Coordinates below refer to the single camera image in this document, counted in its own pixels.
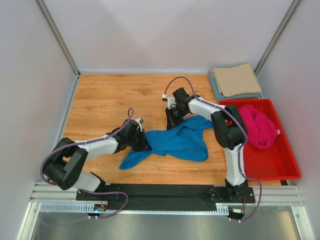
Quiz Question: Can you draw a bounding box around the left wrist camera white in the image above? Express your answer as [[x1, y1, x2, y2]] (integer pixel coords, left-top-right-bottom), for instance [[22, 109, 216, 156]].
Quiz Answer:
[[133, 117, 144, 132]]

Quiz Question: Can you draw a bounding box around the grey-blue folded t-shirt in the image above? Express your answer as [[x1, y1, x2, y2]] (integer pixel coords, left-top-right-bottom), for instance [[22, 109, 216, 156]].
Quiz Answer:
[[208, 71, 262, 102]]

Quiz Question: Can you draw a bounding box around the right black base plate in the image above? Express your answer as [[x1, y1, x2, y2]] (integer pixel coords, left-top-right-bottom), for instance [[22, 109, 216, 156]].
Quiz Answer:
[[205, 185, 256, 204]]

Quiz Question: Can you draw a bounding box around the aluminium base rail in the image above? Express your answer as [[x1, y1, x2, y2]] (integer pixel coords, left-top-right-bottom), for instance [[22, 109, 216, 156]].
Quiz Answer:
[[17, 181, 304, 240]]

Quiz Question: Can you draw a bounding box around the pink t-shirt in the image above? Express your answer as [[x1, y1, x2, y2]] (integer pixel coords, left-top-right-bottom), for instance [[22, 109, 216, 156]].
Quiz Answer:
[[238, 104, 278, 150]]

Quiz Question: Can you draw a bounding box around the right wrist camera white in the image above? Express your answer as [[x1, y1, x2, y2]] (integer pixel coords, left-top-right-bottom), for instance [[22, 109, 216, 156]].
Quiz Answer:
[[162, 94, 177, 109]]

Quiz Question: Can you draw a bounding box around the left aluminium corner post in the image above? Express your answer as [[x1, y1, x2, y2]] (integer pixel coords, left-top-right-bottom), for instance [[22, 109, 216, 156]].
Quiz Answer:
[[34, 0, 81, 76]]

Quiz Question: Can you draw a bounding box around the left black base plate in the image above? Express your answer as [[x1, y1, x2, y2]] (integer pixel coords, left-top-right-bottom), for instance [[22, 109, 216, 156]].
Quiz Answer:
[[75, 183, 127, 202]]

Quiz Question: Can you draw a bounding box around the blue t-shirt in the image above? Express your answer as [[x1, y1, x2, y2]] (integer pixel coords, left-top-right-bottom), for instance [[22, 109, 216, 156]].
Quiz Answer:
[[119, 115, 213, 170]]

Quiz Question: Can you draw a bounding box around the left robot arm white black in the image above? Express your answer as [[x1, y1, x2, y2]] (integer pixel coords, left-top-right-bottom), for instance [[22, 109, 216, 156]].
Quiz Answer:
[[40, 118, 152, 194]]

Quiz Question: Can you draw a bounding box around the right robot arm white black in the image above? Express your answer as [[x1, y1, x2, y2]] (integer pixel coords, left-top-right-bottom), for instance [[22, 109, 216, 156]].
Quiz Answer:
[[162, 87, 248, 197]]

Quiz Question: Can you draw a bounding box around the red plastic bin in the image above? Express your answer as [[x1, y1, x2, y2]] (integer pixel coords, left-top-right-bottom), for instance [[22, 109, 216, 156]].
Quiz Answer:
[[218, 98, 301, 181]]

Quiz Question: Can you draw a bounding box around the beige folded t-shirt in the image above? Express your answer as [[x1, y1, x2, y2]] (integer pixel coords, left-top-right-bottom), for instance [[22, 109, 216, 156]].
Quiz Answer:
[[211, 63, 262, 97]]

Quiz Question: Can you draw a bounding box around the aluminium corner post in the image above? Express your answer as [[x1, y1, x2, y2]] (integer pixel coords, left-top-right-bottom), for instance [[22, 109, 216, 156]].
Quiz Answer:
[[254, 0, 303, 76], [34, 0, 81, 76]]

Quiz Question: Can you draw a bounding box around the right aluminium corner post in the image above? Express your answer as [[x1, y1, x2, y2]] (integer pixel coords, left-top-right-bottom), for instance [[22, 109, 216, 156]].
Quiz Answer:
[[254, 0, 303, 76]]

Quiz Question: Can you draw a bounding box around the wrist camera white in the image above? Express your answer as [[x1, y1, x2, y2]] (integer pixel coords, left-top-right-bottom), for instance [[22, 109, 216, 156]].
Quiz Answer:
[[133, 117, 144, 132], [162, 94, 177, 109]]

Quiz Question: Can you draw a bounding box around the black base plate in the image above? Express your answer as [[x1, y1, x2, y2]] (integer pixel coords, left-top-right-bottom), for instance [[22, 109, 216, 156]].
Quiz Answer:
[[75, 183, 127, 202], [205, 185, 256, 204]]

